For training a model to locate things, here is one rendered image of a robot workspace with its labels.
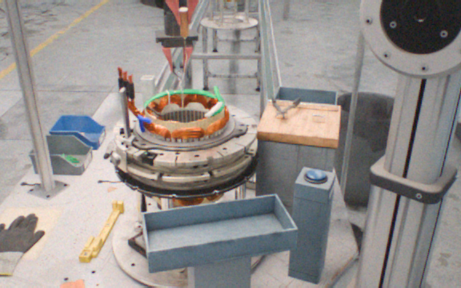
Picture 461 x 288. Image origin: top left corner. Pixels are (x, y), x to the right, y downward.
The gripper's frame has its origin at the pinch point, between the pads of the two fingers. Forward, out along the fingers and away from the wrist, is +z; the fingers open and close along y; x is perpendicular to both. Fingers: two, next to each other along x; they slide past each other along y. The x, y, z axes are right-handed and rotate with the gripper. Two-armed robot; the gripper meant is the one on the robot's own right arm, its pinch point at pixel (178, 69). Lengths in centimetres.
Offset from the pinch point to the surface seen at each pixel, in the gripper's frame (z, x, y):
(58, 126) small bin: 34, -43, 41
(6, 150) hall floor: 121, -193, 113
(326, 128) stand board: 10.0, 18.2, -33.4
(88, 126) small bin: 37, -46, 31
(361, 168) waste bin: 93, -91, -100
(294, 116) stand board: 10.1, 10.4, -27.8
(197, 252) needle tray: 11, 56, 1
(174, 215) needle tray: 10.8, 46.0, 4.1
